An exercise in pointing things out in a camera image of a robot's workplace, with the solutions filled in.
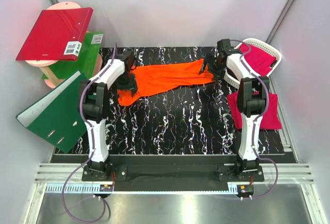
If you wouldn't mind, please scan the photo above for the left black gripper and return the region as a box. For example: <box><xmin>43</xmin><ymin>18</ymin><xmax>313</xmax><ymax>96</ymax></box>
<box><xmin>112</xmin><ymin>72</ymin><xmax>137</xmax><ymax>97</ymax></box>

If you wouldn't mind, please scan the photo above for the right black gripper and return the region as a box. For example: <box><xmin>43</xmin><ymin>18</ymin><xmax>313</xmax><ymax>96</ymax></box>
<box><xmin>198</xmin><ymin>53</ymin><xmax>226</xmax><ymax>81</ymax></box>

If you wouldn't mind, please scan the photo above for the orange t shirt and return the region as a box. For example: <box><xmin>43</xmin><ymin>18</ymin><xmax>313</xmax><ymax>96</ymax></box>
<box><xmin>117</xmin><ymin>59</ymin><xmax>214</xmax><ymax>107</ymax></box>

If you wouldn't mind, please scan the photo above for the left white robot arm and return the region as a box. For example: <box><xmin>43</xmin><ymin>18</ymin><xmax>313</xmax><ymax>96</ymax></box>
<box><xmin>78</xmin><ymin>49</ymin><xmax>138</xmax><ymax>181</ymax></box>

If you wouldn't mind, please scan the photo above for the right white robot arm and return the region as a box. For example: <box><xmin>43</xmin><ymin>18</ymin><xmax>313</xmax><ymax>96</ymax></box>
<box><xmin>199</xmin><ymin>39</ymin><xmax>269</xmax><ymax>181</ymax></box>

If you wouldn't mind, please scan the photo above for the pink t shirt in basket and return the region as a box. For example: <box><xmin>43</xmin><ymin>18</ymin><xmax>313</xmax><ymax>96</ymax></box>
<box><xmin>244</xmin><ymin>44</ymin><xmax>277</xmax><ymax>76</ymax></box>

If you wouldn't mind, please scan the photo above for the white plastic laundry basket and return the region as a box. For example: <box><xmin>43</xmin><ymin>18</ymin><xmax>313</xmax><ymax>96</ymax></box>
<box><xmin>224</xmin><ymin>38</ymin><xmax>282</xmax><ymax>89</ymax></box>

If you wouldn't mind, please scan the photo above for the light green folder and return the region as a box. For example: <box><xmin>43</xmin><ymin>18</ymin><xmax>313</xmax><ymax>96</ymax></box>
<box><xmin>49</xmin><ymin>31</ymin><xmax>104</xmax><ymax>80</ymax></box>

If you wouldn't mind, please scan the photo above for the pink wooden stool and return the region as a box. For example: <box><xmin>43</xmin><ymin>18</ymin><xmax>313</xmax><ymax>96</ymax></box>
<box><xmin>16</xmin><ymin>2</ymin><xmax>103</xmax><ymax>88</ymax></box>

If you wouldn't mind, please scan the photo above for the folded pink t shirt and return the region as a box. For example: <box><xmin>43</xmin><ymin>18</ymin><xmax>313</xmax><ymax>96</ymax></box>
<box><xmin>227</xmin><ymin>92</ymin><xmax>282</xmax><ymax>130</ymax></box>

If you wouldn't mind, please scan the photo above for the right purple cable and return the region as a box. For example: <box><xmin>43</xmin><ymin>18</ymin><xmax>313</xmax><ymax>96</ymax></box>
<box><xmin>229</xmin><ymin>39</ymin><xmax>278</xmax><ymax>199</ymax></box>

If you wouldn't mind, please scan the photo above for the purple cable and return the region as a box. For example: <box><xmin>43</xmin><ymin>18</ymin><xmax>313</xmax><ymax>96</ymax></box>
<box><xmin>229</xmin><ymin>39</ymin><xmax>278</xmax><ymax>199</ymax></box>
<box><xmin>61</xmin><ymin>41</ymin><xmax>118</xmax><ymax>222</ymax></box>

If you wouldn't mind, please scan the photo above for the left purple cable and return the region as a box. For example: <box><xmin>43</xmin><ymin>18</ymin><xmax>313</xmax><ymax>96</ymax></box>
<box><xmin>61</xmin><ymin>41</ymin><xmax>118</xmax><ymax>222</ymax></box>

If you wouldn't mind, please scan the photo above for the dark green ring binder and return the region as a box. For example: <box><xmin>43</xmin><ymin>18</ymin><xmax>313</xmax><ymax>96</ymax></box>
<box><xmin>16</xmin><ymin>71</ymin><xmax>86</xmax><ymax>153</ymax></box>

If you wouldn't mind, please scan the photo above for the red ring binder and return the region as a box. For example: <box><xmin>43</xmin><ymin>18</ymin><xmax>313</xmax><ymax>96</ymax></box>
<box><xmin>16</xmin><ymin>7</ymin><xmax>93</xmax><ymax>61</ymax></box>

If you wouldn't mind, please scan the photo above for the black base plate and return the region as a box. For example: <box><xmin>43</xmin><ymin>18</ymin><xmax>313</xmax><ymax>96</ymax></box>
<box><xmin>82</xmin><ymin>164</ymin><xmax>265</xmax><ymax>182</ymax></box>

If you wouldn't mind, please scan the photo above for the aluminium rail frame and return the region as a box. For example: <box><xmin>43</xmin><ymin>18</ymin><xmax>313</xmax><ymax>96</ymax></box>
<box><xmin>23</xmin><ymin>141</ymin><xmax>328</xmax><ymax>224</ymax></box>

